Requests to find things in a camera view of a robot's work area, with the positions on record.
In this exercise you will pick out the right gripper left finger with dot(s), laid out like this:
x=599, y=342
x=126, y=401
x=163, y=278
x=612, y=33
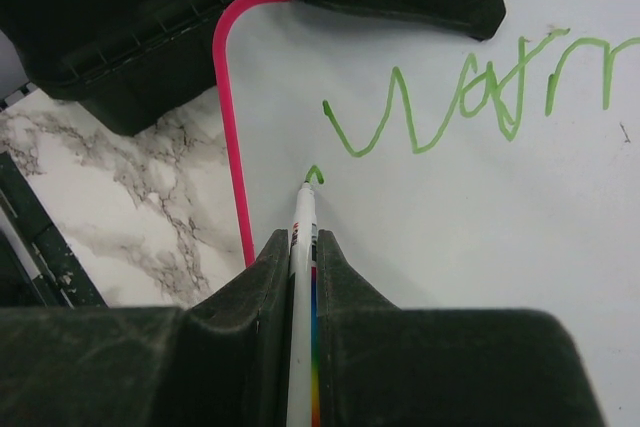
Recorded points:
x=219, y=363

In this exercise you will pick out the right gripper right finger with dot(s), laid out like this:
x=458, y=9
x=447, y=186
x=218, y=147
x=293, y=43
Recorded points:
x=382, y=365

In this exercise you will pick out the white marker pen body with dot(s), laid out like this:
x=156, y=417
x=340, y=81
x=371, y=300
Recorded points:
x=300, y=383

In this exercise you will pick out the pink-framed whiteboard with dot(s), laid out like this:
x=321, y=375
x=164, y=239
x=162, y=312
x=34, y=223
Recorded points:
x=456, y=173

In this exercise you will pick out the black plastic toolbox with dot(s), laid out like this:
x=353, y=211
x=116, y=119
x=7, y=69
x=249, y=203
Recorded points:
x=127, y=62

